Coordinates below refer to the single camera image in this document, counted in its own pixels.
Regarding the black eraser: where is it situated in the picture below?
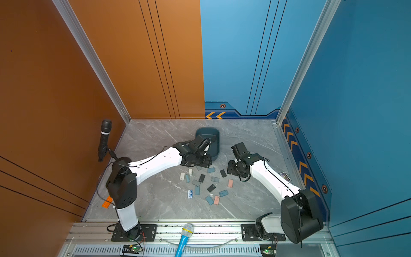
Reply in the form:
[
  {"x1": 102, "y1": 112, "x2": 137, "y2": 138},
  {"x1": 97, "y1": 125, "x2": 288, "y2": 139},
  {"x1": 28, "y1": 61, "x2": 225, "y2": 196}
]
[
  {"x1": 199, "y1": 174, "x2": 206, "y2": 183},
  {"x1": 207, "y1": 184, "x2": 216, "y2": 193},
  {"x1": 220, "y1": 169, "x2": 227, "y2": 178}
]

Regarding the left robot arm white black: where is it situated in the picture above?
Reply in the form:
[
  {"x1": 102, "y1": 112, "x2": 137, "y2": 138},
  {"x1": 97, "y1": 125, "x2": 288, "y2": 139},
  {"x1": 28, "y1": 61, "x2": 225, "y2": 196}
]
[{"x1": 98, "y1": 134, "x2": 219, "y2": 239}]

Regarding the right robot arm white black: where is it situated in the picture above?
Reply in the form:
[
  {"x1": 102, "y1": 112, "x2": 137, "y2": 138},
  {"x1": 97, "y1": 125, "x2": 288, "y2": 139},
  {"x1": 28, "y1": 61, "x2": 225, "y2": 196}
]
[{"x1": 228, "y1": 142, "x2": 324, "y2": 244}]

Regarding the dark teal storage box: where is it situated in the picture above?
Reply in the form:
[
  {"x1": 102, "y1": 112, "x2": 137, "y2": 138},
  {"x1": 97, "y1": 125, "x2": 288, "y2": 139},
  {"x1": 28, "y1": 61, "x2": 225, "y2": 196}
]
[{"x1": 195, "y1": 127, "x2": 220, "y2": 162}]

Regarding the teal grey eraser centre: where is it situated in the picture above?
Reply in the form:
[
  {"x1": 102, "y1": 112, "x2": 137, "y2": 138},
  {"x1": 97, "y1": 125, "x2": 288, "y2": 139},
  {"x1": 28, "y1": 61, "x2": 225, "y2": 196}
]
[{"x1": 211, "y1": 176, "x2": 219, "y2": 183}]

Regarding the grey eraser middle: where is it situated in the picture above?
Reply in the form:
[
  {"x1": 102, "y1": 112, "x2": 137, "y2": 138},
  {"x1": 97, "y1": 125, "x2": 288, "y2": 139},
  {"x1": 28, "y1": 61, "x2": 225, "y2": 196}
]
[{"x1": 192, "y1": 180, "x2": 201, "y2": 186}]

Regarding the light blue eraser bottom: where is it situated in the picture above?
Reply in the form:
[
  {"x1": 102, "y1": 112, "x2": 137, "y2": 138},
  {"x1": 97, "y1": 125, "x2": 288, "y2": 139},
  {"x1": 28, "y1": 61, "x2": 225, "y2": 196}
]
[{"x1": 205, "y1": 196, "x2": 214, "y2": 205}]

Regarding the colourful printed card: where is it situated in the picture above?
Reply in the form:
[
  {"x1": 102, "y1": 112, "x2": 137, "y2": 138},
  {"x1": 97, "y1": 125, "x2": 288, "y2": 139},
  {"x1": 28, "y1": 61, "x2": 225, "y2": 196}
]
[{"x1": 279, "y1": 172, "x2": 291, "y2": 183}]

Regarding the blue handheld microphone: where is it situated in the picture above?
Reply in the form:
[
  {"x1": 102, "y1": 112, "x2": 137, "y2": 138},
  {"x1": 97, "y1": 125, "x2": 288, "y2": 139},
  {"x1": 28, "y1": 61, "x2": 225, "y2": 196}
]
[{"x1": 174, "y1": 223, "x2": 193, "y2": 257}]

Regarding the right green circuit board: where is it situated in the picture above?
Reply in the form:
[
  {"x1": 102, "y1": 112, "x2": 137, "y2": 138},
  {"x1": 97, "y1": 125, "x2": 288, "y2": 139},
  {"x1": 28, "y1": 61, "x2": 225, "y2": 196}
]
[{"x1": 260, "y1": 244, "x2": 277, "y2": 257}]

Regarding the green circuit board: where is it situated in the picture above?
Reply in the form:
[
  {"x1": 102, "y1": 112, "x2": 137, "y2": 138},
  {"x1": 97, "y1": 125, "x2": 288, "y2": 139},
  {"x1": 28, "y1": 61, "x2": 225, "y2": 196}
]
[
  {"x1": 122, "y1": 244, "x2": 144, "y2": 257},
  {"x1": 260, "y1": 244, "x2": 277, "y2": 257}
]

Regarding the black microphone on stand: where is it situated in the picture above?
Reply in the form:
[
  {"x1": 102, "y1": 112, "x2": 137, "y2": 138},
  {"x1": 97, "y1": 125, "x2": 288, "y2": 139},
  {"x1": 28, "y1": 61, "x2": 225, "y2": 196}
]
[{"x1": 97, "y1": 120, "x2": 130, "y2": 167}]

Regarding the orange plastic tag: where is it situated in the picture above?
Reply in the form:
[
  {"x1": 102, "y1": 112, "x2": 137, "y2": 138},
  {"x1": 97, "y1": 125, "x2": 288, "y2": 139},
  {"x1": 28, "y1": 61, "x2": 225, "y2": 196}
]
[{"x1": 102, "y1": 196, "x2": 113, "y2": 209}]

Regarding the left green circuit board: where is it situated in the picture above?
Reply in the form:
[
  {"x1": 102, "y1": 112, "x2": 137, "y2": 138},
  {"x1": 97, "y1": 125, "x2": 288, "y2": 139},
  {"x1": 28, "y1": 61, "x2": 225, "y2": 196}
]
[{"x1": 122, "y1": 244, "x2": 144, "y2": 257}]

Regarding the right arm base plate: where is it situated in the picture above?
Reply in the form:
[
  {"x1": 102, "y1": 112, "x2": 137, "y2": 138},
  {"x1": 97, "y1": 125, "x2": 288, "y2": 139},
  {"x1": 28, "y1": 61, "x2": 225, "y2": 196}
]
[{"x1": 241, "y1": 224, "x2": 286, "y2": 242}]

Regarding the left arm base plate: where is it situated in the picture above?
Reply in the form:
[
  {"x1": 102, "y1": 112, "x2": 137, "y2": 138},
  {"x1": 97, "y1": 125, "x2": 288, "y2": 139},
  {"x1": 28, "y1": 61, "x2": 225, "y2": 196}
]
[{"x1": 107, "y1": 223, "x2": 157, "y2": 243}]

